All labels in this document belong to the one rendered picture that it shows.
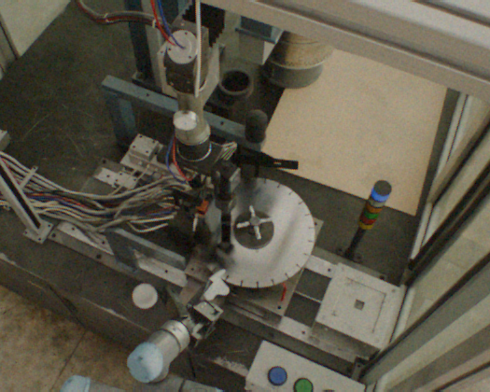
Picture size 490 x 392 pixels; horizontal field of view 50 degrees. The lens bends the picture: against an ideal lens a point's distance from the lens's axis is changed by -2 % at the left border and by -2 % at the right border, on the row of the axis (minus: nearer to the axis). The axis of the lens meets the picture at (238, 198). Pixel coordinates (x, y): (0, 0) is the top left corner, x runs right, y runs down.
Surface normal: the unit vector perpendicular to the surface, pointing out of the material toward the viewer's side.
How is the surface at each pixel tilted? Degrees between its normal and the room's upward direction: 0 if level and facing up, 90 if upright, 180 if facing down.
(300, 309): 0
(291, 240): 0
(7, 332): 0
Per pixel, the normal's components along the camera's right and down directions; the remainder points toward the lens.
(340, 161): 0.02, -0.48
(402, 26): -0.42, 0.79
